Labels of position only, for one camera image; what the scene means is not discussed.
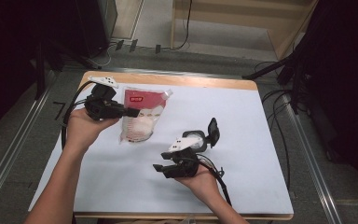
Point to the wooden table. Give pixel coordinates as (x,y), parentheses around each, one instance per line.
(183,80)

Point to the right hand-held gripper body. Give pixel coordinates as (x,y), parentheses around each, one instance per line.
(183,166)

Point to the black metal stand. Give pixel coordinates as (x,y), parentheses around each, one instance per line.
(39,71)
(267,70)

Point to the light wooden shelf frame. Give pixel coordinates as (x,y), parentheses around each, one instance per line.
(230,15)

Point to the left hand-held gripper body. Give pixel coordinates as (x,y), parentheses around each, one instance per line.
(104,107)

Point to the person's right hand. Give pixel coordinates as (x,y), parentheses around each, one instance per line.
(203,183)

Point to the dark curtain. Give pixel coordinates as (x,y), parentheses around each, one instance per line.
(348,77)
(6,46)

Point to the metal floor rail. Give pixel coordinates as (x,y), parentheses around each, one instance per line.
(318,180)
(174,73)
(15,144)

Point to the black cabinet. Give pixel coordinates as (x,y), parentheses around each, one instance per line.
(93,25)

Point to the clear plastic piece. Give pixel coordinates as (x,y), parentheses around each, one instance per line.
(188,218)

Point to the clear jar with black lid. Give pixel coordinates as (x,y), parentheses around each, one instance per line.
(213,130)

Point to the person's left hand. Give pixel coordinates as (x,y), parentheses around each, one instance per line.
(80,130)

